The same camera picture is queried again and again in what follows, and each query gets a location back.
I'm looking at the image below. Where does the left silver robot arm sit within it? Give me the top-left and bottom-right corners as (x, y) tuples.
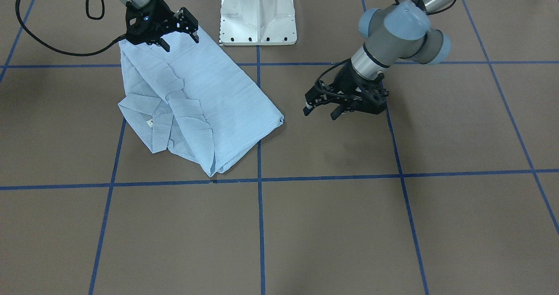
(303, 0), (456, 120)

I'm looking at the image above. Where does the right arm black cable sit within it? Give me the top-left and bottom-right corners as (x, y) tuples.
(15, 0), (128, 57)

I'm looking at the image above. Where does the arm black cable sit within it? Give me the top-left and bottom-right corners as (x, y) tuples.
(314, 0), (459, 100)
(15, 0), (128, 57)

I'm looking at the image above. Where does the white camera stand pillar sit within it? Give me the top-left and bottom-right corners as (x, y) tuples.
(219, 0), (297, 46)

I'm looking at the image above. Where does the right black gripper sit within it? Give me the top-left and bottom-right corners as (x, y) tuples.
(124, 0), (200, 52)

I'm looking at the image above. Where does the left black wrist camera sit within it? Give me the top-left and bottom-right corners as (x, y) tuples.
(358, 81), (389, 115)

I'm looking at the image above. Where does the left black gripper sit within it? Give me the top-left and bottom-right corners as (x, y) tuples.
(303, 62), (384, 120)

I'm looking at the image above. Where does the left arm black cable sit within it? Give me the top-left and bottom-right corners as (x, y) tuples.
(314, 0), (459, 100)

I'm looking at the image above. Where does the light blue button shirt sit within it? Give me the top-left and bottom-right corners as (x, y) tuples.
(118, 28), (285, 177)

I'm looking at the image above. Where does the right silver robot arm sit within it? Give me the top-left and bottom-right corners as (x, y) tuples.
(120, 0), (200, 52)

